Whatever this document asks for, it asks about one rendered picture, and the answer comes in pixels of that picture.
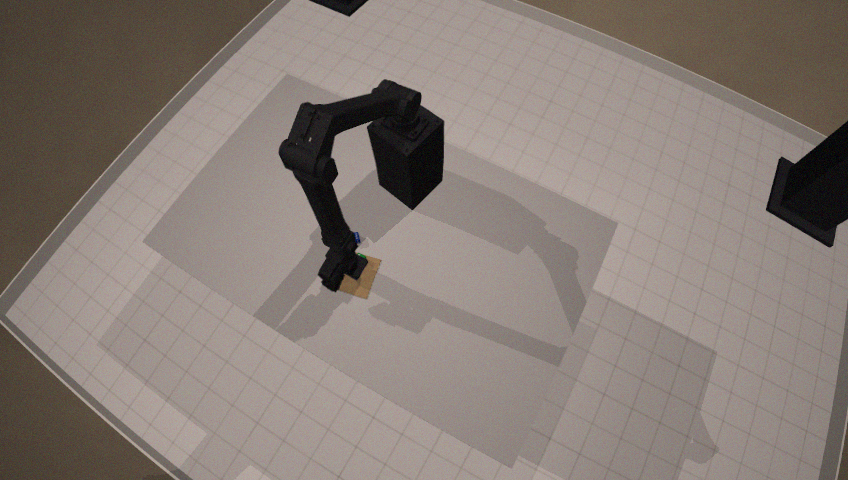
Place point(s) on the tan flat mat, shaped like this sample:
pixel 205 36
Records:
pixel 362 286

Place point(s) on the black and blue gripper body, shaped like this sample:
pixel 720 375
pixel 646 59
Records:
pixel 361 263

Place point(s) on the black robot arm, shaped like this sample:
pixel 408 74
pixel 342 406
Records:
pixel 313 166

